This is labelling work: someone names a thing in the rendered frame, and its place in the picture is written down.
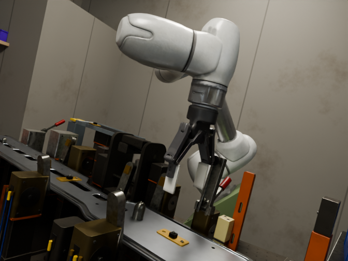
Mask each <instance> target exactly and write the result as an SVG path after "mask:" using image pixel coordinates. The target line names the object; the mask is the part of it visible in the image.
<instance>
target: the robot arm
mask: <svg viewBox="0 0 348 261"><path fill-rule="evenodd" d="M116 43H117V45H118V48H119V50H120V51H121V52H122V53H124V54H125V55H126V56H128V57H129V58H130V59H132V60H135V61H137V62H138V63H140V64H142V65H146V66H149V67H152V68H154V72H155V75H156V77H157V78H158V80H160V81H161V82H164V83H173V82H175V81H177V80H180V79H182V78H185V77H187V76H191V77H193V79H192V82H191V88H190V92H189V95H188V102H190V103H192V104H191V105H190V106H189V108H188V112H187V116H186V118H187V119H189V120H190V122H189V123H184V122H181V123H180V126H179V130H178V132H177V134H176V135H175V137H174V139H173V141H172V143H171V144H170V146H169V148H168V150H167V152H166V153H165V155H164V159H165V161H166V162H168V163H169V164H168V169H167V173H166V179H165V183H164V187H163V190H164V191H166V192H169V193H171V194H174V193H175V189H176V184H177V180H178V176H179V171H180V167H181V165H180V164H179V163H180V162H181V160H182V159H183V157H184V156H185V154H186V153H187V152H188V150H189V149H190V148H191V146H193V145H195V144H198V148H199V150H198V151H197V152H195V153H194V154H192V155H191V156H190V157H189V158H188V159H187V167H188V171H189V174H190V177H191V179H192V181H193V183H194V184H193V186H194V187H196V188H197V189H198V190H199V192H200V193H201V194H202V191H203V189H204V186H205V182H206V179H207V176H208V173H209V170H210V167H211V166H212V165H213V162H214V156H215V155H216V156H218V157H221V158H225V159H227V162H226V165H225V169H224V172H223V175H222V178H221V181H220V184H221V183H222V181H223V180H224V179H225V178H226V177H227V176H228V175H230V174H231V173H234V172H235V171H237V170H239V169H240V168H242V167H243V166H245V165H246V164H248V163H249V162H250V161H251V160H252V159H253V157H254V156H255V154H256V151H257V146H256V143H255V141H254V140H253V139H252V138H251V137H250V136H248V135H245V134H242V133H241V132H239V131H237V130H236V128H235V125H234V122H233V119H232V117H231V114H230V110H229V107H228V104H227V101H226V98H225V96H226V93H227V88H228V85H229V83H230V81H231V79H232V77H233V75H234V72H235V69H236V65H237V60H238V55H239V47H240V31H239V28H238V26H237V25H236V24H234V23H232V22H231V21H229V20H226V19H222V18H214V19H211V20H210V21H209V22H208V23H207V24H206V25H205V26H204V27H203V28H202V30H201V31H195V30H192V29H190V28H187V27H185V26H183V25H181V24H179V23H177V22H173V21H171V20H168V19H165V18H161V17H158V16H154V15H151V14H147V13H132V14H128V15H127V16H126V17H123V19H122V20H121V21H120V23H119V26H118V30H117V35H116ZM210 125H214V128H215V129H214V128H210ZM215 132H216V133H217V136H218V138H217V140H216V150H214V142H215ZM170 155H171V156H170ZM236 187H237V186H236V185H232V186H230V185H228V186H227V188H226V189H225V190H224V191H223V192H222V193H221V194H220V195H219V196H218V197H217V199H216V200H215V201H214V203H215V202H217V201H218V200H220V199H222V198H224V197H225V196H227V195H229V194H231V192H232V191H233V190H234V189H235V188H236Z"/></svg>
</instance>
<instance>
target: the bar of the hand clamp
mask: <svg viewBox="0 0 348 261"><path fill-rule="evenodd" d="M226 162H227V159H225V158H221V157H218V156H216V155H215V156H214V162H213V165H212V166H211V167H210V170H209V173H208V176H207V179H206V182H205V186H204V189H203V191H202V195H201V198H200V201H199V204H198V207H197V210H196V211H197V212H199V211H200V210H202V209H201V205H203V204H204V203H205V200H206V199H207V200H209V202H208V205H207V208H206V211H205V216H207V212H208V209H209V207H210V206H211V205H213V203H214V200H215V197H216V194H217V191H218V188H219V185H220V181H221V178H222V175H223V172H224V169H225V165H226Z"/></svg>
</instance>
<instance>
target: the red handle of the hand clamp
mask: <svg viewBox="0 0 348 261"><path fill-rule="evenodd" d="M230 183H231V178H230V177H226V178H225V179H224V180H223V181H222V183H221V184H220V185H219V188H218V190H217V194H216V197H215V200H216V199H217V197H218V196H219V195H220V194H221V193H222V192H223V191H224V190H225V189H226V188H227V186H228V185H229V184H230ZM208 202H209V200H206V202H205V203H204V204H203V205H201V209H202V210H204V211H206V208H207V205H208Z"/></svg>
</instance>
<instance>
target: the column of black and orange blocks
mask: <svg viewBox="0 0 348 261"><path fill-rule="evenodd" d="M340 204H341V201H340V200H337V199H334V198H331V197H327V196H324V197H323V198H322V201H321V204H320V208H319V210H318V211H317V218H316V222H315V226H314V230H313V231H312V233H311V237H310V240H309V244H308V248H307V251H306V255H305V258H304V261H326V259H327V255H328V251H329V248H330V244H331V240H332V237H333V234H332V232H333V230H334V226H335V222H336V219H337V215H338V211H339V208H340Z"/></svg>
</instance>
